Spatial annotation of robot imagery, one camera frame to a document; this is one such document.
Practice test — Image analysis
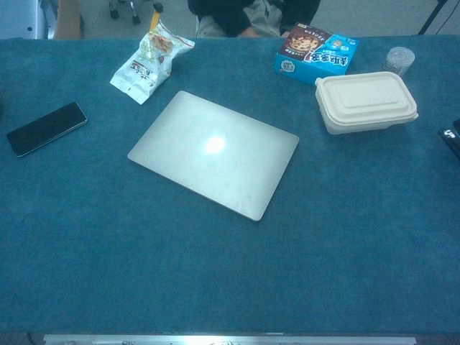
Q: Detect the white snack chip bag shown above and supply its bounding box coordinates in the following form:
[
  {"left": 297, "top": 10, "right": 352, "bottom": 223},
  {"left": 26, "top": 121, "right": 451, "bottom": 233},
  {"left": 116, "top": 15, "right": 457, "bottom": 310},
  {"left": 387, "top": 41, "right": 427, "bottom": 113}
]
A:
[{"left": 109, "top": 19, "right": 196, "bottom": 106}]

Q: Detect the grey white plastic panel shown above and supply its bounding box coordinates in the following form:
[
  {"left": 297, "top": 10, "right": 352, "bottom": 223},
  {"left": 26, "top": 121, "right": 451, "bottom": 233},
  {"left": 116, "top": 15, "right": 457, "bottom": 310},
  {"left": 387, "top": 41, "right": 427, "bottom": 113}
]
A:
[{"left": 0, "top": 0, "right": 57, "bottom": 40}]

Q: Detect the teal table cloth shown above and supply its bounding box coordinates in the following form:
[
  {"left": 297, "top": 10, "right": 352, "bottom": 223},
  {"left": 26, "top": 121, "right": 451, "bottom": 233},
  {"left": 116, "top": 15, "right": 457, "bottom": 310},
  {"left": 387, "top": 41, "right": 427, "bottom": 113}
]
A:
[{"left": 0, "top": 34, "right": 460, "bottom": 337}]

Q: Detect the clear plastic cup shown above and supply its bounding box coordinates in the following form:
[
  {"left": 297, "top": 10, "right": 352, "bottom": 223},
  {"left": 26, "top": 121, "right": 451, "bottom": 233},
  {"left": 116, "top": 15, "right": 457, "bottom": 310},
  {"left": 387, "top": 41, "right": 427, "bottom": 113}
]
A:
[{"left": 381, "top": 46, "right": 416, "bottom": 77}]

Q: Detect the aluminium profile rail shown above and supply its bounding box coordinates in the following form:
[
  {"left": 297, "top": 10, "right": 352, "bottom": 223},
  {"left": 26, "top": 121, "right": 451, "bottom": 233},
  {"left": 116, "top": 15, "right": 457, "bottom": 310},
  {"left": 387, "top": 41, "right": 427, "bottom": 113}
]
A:
[{"left": 42, "top": 333, "right": 418, "bottom": 345}]

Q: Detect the seated person in dark clothes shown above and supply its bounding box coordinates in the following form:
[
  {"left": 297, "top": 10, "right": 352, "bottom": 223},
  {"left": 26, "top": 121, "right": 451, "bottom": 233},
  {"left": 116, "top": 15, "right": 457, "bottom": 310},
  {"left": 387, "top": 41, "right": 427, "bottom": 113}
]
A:
[{"left": 187, "top": 0, "right": 321, "bottom": 39}]

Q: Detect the black object with white mark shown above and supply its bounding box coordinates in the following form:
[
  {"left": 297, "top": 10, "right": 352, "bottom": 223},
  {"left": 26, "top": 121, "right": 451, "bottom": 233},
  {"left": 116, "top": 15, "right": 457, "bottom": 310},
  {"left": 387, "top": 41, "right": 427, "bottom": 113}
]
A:
[{"left": 437, "top": 118, "right": 460, "bottom": 162}]

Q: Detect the beige lidded food container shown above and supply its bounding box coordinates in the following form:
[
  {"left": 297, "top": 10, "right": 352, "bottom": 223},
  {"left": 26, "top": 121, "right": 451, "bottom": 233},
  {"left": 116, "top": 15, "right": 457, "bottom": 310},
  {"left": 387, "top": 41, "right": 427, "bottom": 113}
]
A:
[{"left": 314, "top": 70, "right": 420, "bottom": 136}]

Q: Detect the blue cookie box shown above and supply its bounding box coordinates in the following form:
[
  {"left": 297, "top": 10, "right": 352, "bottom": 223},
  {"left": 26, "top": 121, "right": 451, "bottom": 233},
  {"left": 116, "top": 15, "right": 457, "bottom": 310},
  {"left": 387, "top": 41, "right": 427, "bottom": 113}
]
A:
[{"left": 274, "top": 22, "right": 361, "bottom": 86}]

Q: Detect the office chair wheeled base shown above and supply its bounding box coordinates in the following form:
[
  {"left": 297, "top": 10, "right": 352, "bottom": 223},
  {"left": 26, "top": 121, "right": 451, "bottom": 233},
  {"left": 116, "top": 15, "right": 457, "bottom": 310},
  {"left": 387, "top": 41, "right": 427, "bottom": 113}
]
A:
[{"left": 109, "top": 0, "right": 165, "bottom": 25}]

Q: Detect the black smartphone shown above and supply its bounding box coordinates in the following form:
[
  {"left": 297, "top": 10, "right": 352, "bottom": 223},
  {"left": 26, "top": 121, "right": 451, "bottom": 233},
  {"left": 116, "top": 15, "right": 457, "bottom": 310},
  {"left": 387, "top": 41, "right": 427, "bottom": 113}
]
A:
[{"left": 6, "top": 101, "right": 88, "bottom": 158}]

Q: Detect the silver Apple laptop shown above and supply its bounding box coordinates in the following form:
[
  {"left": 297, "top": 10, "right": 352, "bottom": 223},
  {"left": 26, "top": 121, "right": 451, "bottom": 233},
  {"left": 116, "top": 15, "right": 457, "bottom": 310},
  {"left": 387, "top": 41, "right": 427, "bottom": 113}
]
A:
[{"left": 126, "top": 90, "right": 300, "bottom": 222}]

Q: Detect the black tripod leg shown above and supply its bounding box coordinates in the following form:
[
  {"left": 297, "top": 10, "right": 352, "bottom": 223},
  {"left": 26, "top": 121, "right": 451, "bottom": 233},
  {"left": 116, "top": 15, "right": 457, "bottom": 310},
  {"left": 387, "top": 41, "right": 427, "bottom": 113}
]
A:
[{"left": 418, "top": 0, "right": 450, "bottom": 36}]

